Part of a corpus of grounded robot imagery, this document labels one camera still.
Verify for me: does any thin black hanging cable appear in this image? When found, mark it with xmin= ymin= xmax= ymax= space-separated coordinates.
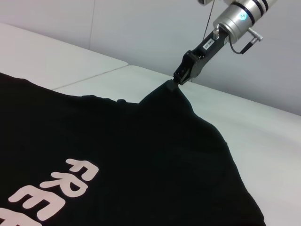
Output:
xmin=201 ymin=0 xmax=216 ymax=41

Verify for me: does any black shirt with FREE print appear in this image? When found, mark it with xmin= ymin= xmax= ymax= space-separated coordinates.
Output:
xmin=0 ymin=72 xmax=267 ymax=226

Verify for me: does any grey right arm cable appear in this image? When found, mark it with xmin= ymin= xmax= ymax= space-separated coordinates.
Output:
xmin=229 ymin=34 xmax=252 ymax=55

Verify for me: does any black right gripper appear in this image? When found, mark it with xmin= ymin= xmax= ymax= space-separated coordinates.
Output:
xmin=166 ymin=22 xmax=229 ymax=93

